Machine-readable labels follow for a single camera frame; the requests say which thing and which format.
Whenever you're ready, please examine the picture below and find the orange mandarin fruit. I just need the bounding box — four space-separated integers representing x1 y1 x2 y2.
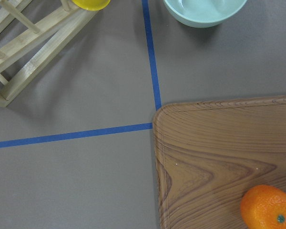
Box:
240 185 286 229

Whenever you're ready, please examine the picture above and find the brown wooden tray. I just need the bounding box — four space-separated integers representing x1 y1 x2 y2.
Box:
153 95 286 229

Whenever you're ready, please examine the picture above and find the mint green bowl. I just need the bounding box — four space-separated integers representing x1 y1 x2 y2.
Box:
163 0 247 28

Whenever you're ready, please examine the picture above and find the yellow cup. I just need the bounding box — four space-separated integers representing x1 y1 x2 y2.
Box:
72 0 111 11

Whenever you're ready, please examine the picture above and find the wooden mug rack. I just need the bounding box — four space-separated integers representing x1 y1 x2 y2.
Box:
0 0 97 107

